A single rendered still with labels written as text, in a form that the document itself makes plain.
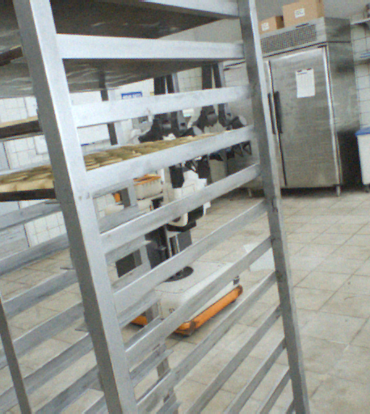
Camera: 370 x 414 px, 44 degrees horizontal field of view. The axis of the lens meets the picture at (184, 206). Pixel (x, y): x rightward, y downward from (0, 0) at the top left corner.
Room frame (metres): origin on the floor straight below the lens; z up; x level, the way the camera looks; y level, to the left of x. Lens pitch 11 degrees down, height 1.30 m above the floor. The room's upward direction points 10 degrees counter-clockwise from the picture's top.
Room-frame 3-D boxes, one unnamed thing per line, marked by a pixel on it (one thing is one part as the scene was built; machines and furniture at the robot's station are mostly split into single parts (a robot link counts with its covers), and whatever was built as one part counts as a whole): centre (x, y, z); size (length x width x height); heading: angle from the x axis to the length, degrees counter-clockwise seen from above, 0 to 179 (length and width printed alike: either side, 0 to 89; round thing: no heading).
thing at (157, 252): (3.00, 0.22, 0.59); 0.55 x 0.34 x 0.83; 139
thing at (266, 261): (3.56, -0.57, 0.08); 0.30 x 0.22 x 0.16; 89
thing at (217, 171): (7.06, -0.72, 0.33); 0.54 x 0.53 x 0.66; 49
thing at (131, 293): (0.86, -0.02, 1.05); 0.64 x 0.03 x 0.03; 145
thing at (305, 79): (5.47, -1.62, 1.39); 0.22 x 0.03 x 0.31; 49
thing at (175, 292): (2.94, 0.15, 0.16); 0.67 x 0.64 x 0.25; 49
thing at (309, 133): (6.07, -1.58, 1.03); 1.40 x 0.90 x 2.05; 49
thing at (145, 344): (0.86, -0.02, 0.96); 0.64 x 0.03 x 0.03; 145
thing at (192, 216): (2.87, -0.01, 0.68); 0.28 x 0.27 x 0.25; 139
